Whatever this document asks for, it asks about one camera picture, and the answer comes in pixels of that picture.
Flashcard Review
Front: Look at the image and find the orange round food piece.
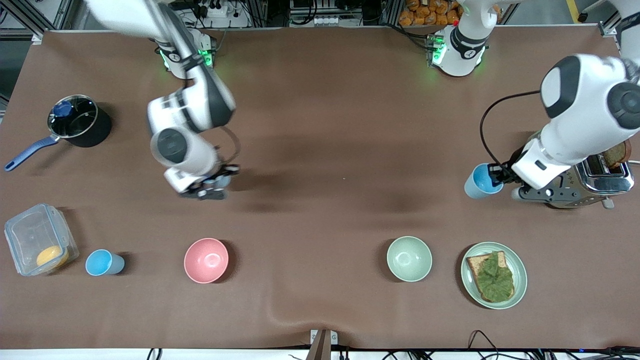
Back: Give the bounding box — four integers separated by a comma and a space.
36, 245, 70, 270

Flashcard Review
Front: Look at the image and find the brown bread slice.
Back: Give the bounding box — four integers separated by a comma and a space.
466, 251, 516, 304

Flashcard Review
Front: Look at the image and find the black pot with blue handle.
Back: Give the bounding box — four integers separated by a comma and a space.
4, 94, 113, 172

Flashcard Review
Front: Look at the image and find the white power strip with plugs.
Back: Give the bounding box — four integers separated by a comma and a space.
200, 0, 230, 19

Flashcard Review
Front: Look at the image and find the bag of orange buns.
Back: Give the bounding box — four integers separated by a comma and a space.
398, 0, 463, 27

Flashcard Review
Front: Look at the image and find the brown table mat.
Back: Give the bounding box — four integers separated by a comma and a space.
0, 25, 640, 351

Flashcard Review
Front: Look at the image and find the pink bowl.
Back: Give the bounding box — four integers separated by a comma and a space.
183, 237, 230, 284

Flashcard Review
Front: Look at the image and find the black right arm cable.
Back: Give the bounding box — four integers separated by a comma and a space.
220, 126, 242, 168

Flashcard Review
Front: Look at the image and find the green lettuce leaf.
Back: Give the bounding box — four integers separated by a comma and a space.
475, 251, 515, 303

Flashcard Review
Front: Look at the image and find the pale green plate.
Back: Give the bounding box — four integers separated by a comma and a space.
460, 242, 528, 310

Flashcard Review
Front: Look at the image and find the pale green bowl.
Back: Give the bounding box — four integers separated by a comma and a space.
386, 236, 433, 283

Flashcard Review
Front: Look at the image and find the dark toast slice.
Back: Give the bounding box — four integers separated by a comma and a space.
602, 141, 632, 170

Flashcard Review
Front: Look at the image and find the aluminium frame post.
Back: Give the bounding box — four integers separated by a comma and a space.
0, 0, 57, 44
597, 0, 640, 37

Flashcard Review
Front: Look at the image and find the metal table bracket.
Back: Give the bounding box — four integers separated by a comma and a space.
306, 329, 339, 360

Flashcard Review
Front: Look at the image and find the clear plastic food container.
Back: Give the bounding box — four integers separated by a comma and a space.
4, 203, 80, 277

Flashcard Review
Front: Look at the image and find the glass lid with blue knob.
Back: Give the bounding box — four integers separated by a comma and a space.
47, 95, 98, 139

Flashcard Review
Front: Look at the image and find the beige and chrome toaster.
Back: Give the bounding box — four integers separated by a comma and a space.
520, 131, 636, 210

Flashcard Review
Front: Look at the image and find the black looped cable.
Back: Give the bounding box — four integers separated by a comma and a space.
467, 330, 501, 360

